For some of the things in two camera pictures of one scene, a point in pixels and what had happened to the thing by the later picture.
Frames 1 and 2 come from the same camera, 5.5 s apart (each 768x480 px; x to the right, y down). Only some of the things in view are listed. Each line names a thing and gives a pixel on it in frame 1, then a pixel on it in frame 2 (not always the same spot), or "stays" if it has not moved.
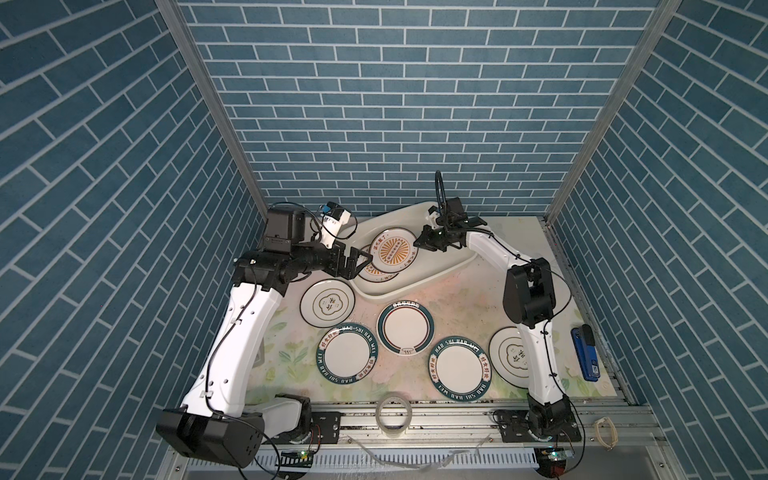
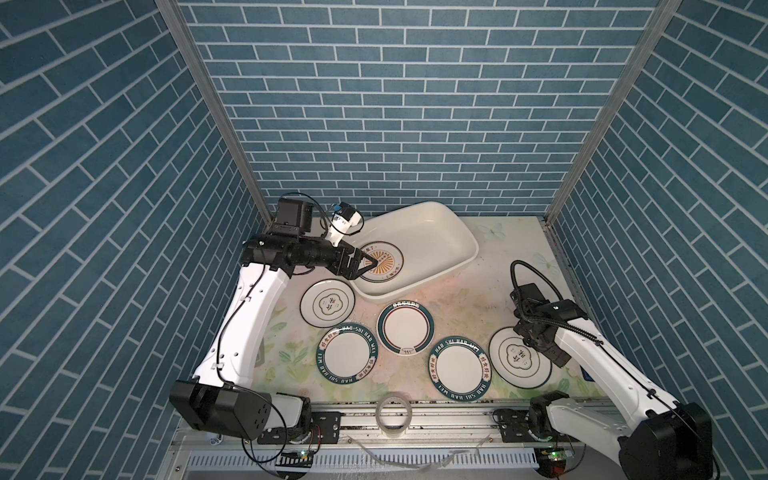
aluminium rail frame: x=440 y=443 stays
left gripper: x=348 y=270 stays
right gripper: x=425 y=239 -> x=551 y=352
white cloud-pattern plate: x=508 y=360 stays
